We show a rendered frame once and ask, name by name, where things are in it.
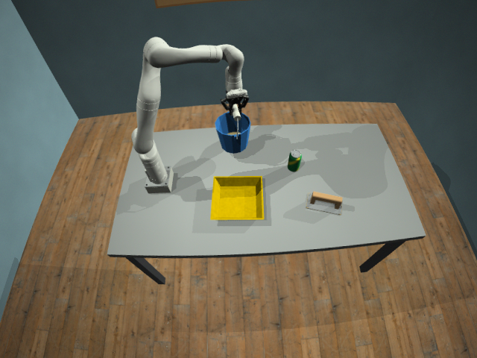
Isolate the green and yellow drink can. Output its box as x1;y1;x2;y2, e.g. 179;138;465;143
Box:
288;150;302;172

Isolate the yellow tray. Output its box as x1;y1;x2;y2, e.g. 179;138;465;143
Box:
210;176;264;220

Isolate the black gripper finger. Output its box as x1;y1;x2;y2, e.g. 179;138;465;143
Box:
221;99;234;116
237;95;249;115

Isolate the blue bucket with grey wire handle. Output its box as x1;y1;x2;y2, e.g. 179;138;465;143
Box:
215;104;250;154

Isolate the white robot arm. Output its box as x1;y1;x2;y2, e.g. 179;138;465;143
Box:
131;37;247;184

